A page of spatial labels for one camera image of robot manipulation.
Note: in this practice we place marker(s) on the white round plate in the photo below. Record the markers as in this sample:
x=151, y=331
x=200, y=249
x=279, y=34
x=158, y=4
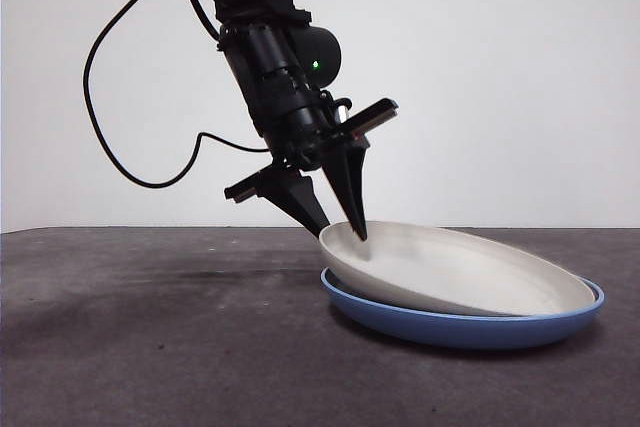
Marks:
x=450, y=272

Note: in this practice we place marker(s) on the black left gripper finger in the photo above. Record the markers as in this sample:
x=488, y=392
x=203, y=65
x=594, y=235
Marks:
x=300, y=197
x=350, y=182

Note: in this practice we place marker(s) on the blue round plate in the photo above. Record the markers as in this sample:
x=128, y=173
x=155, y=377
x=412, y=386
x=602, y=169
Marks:
x=450, y=333

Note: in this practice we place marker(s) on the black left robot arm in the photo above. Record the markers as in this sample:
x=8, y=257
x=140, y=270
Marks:
x=260, y=47

